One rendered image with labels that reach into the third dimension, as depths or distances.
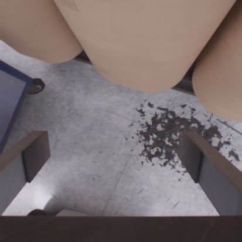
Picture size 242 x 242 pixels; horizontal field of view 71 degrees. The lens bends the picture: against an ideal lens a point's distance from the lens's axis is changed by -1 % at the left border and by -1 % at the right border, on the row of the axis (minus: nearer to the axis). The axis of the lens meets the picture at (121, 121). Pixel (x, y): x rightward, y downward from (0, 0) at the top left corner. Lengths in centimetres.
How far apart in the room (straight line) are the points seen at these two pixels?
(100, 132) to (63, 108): 25
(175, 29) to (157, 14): 5
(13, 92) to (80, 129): 38
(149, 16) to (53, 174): 89
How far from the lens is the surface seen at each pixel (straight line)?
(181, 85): 93
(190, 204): 99
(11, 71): 88
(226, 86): 56
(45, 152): 17
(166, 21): 33
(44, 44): 73
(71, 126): 98
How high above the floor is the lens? 91
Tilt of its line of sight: 81 degrees down
